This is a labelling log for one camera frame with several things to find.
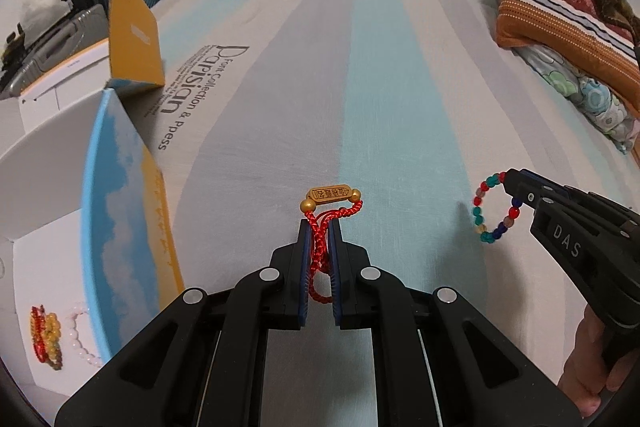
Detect striped orange red pillow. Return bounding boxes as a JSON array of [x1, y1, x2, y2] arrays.
[[495, 0, 640, 108]]

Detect floral blanket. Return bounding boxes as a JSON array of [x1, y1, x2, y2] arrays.
[[515, 44, 640, 155]]

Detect grey suitcase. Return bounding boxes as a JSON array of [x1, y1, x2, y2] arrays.
[[0, 4, 110, 96]]

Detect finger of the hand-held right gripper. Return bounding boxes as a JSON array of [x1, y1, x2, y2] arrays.
[[504, 168, 566, 212]]

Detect red bead bracelet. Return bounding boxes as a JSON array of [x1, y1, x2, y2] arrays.
[[30, 304, 51, 365]]

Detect pink bead bracelet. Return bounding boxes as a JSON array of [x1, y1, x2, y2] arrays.
[[67, 302, 104, 368]]

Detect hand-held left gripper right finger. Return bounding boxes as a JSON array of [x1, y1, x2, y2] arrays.
[[330, 219, 583, 427]]

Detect yellow bead bracelet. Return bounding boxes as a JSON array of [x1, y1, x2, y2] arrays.
[[42, 312, 64, 370]]

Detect sky print cardboard box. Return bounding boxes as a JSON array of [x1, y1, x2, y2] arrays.
[[0, 0, 185, 408]]

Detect multicolour glass bead bracelet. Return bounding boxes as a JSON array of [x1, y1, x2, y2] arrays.
[[472, 172, 523, 245]]

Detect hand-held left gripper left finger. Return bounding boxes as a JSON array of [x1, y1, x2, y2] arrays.
[[55, 219, 314, 427]]

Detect person's right hand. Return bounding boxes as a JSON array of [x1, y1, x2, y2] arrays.
[[557, 307, 640, 418]]

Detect striped bed sheet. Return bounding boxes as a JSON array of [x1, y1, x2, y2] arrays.
[[145, 0, 640, 408]]

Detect red braided bracelet gold bar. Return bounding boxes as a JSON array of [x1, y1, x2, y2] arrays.
[[300, 183, 363, 305]]

